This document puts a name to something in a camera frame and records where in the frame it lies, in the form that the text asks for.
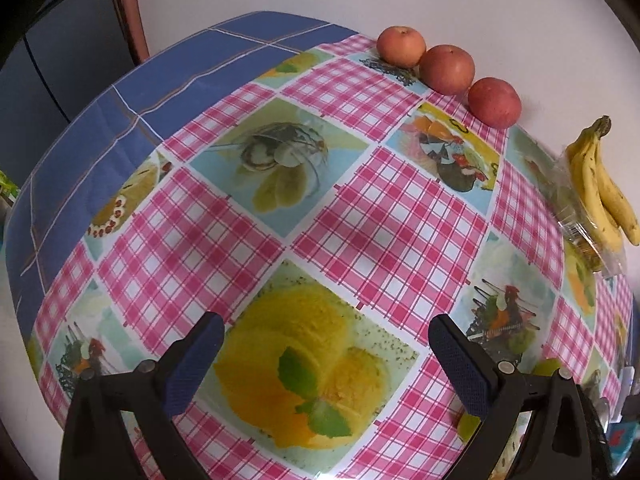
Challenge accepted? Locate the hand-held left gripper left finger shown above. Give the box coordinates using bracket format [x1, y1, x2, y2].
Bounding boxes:
[59, 311, 226, 480]

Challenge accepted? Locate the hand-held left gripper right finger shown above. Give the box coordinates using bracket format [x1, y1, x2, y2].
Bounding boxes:
[428, 313, 592, 480]

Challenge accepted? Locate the silver metal plate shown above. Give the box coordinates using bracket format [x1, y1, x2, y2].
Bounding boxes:
[452, 360, 615, 480]

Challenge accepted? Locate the red and blue packet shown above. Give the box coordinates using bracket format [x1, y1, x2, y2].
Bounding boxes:
[607, 420, 640, 467]

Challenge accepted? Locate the clear plastic clamshell box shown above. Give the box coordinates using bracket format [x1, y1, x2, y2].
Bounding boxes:
[554, 145, 628, 279]

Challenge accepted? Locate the pink checked printed tablecloth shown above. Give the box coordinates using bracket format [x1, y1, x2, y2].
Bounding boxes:
[0, 10, 638, 480]

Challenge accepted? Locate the yellow banana bunch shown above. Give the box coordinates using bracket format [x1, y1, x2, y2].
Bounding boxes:
[565, 116, 640, 261]

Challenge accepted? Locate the colourful printed box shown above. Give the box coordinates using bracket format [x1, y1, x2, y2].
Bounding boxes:
[0, 170, 21, 206]

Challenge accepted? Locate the small pale red apple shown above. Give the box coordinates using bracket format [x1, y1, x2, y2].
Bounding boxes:
[376, 26, 427, 68]

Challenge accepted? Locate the dark blue panel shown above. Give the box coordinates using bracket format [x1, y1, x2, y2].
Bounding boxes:
[0, 0, 137, 161]

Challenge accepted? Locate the reddish wooden chair back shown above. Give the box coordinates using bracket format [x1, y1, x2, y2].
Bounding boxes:
[114, 0, 151, 66]

